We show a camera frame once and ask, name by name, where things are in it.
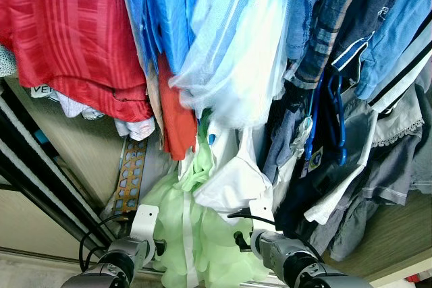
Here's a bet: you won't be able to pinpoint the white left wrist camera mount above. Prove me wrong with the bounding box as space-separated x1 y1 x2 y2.
127 204 160 243

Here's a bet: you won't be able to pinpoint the blue clothes hanger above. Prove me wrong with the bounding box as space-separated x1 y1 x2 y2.
305 65 348 167

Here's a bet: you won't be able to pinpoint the white shirt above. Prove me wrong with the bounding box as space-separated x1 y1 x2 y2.
194 121 276 220

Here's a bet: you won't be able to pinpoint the grey shirt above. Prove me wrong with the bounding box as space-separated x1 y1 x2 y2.
307 82 432 263

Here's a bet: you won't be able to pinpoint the black wardrobe sliding rail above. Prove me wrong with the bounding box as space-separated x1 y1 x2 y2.
0 89 117 252

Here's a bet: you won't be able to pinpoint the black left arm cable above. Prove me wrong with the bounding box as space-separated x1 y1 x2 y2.
79 214 132 272

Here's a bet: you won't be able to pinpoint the blue brown patterned strap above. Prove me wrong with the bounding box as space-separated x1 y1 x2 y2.
108 134 151 216

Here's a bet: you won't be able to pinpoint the navy garment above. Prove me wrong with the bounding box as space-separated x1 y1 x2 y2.
260 65 369 238

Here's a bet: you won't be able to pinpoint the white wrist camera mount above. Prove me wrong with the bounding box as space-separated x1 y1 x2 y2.
127 204 160 243
248 199 275 235

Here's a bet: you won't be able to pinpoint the white garment black stripes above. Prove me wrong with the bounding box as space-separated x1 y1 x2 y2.
368 15 432 115

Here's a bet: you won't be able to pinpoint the red striped shirt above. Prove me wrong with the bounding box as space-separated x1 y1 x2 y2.
0 0 155 123

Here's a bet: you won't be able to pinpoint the blue polo shirt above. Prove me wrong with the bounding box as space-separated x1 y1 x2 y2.
331 0 432 101

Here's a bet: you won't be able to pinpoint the white printed garment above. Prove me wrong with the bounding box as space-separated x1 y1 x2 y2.
27 82 157 142

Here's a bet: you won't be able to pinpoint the white lace trimmed garment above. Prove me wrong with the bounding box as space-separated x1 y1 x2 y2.
370 84 426 148

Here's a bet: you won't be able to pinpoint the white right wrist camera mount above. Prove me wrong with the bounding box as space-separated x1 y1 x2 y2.
248 199 275 235

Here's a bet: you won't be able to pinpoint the blue plaid shirt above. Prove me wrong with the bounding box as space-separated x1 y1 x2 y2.
287 0 371 91

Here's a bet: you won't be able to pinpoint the orange garment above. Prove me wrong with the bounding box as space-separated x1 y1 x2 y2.
155 53 198 162

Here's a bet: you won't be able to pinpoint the light blue sheer garment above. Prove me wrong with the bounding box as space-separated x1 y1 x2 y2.
169 0 302 130

